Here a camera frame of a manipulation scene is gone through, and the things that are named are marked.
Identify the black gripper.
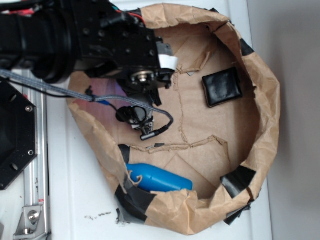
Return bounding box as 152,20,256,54
70,0,178,105

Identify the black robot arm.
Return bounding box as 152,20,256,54
0,0,175,105

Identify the black square pouch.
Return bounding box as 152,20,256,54
202,67,243,108

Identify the blue plastic bottle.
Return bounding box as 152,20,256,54
126,163,193,192

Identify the brown paper bag bin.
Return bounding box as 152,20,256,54
68,3,281,235

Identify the red and black wire bundle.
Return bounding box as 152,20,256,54
0,0,147,26

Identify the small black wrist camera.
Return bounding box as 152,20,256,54
116,106,156,141

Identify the grey braided cable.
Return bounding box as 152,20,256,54
0,68,174,137

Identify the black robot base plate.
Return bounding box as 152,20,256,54
0,77,37,191

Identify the aluminium extrusion rail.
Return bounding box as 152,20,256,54
21,86,51,240

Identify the metal corner bracket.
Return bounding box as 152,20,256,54
13,205,46,240

